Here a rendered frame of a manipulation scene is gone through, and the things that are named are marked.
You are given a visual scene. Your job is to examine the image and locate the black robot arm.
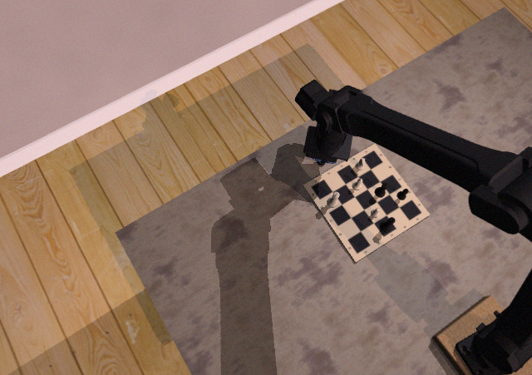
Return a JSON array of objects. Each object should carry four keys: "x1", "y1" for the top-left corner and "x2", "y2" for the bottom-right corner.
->
[{"x1": 295, "y1": 79, "x2": 532, "y2": 375}]

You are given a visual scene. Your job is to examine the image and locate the black and cream chessboard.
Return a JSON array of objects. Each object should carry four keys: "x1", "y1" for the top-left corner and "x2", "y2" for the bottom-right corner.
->
[{"x1": 303, "y1": 144, "x2": 430, "y2": 262}]

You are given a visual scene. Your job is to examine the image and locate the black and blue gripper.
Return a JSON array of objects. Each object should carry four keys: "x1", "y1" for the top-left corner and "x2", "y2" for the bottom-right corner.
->
[{"x1": 303, "y1": 126, "x2": 352, "y2": 164}]

